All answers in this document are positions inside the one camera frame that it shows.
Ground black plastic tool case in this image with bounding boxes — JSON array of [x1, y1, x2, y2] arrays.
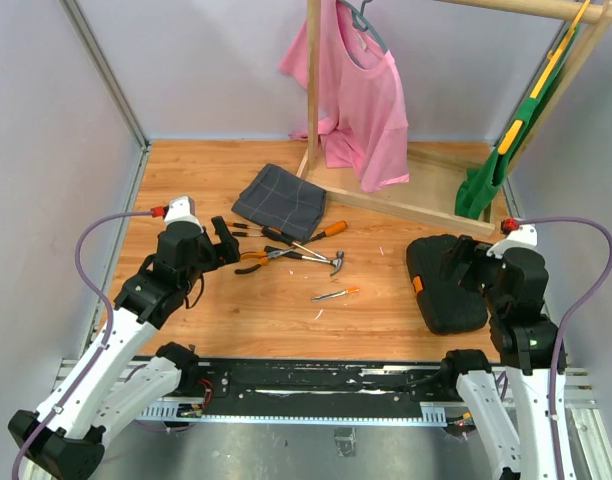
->
[[406, 234, 488, 335]]

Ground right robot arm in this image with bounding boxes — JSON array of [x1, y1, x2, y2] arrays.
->
[[438, 235, 575, 479]]

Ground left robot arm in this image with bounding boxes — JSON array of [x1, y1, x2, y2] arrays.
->
[[8, 216, 240, 479]]

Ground small black screwdriver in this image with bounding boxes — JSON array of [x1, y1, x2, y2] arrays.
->
[[225, 221, 263, 231], [232, 230, 264, 238]]

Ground grey folded cloth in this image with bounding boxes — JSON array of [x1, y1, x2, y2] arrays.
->
[[232, 164, 327, 241]]

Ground green garment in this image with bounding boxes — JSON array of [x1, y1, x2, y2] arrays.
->
[[454, 24, 580, 220]]

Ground wooden clothes rack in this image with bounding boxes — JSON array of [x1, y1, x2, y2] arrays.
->
[[296, 1, 612, 237]]

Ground orange utility knife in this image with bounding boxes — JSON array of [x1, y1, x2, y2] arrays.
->
[[311, 286, 360, 302]]

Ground claw hammer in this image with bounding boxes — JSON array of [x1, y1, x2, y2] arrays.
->
[[264, 246, 344, 276]]

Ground orange black screwdriver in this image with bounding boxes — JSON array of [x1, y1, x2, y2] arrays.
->
[[261, 220, 348, 249]]

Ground pink t-shirt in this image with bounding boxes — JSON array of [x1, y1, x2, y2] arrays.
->
[[278, 0, 411, 194]]

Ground yellow clothes hanger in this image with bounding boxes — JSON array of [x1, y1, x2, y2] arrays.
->
[[496, 0, 591, 156]]

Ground teal clothes hanger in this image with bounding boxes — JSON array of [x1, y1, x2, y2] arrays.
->
[[335, 1, 389, 70]]

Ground orange handled pliers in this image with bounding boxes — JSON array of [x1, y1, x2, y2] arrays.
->
[[234, 248, 293, 275]]

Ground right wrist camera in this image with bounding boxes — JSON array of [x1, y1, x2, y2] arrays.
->
[[486, 224, 538, 259]]

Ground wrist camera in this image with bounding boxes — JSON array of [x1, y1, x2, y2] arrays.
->
[[486, 224, 538, 259], [164, 196, 200, 226]]

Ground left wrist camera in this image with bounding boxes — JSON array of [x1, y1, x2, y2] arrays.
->
[[164, 196, 200, 226]]

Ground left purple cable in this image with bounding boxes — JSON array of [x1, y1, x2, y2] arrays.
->
[[10, 210, 155, 479]]

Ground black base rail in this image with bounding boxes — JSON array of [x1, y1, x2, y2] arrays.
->
[[140, 358, 462, 426]]

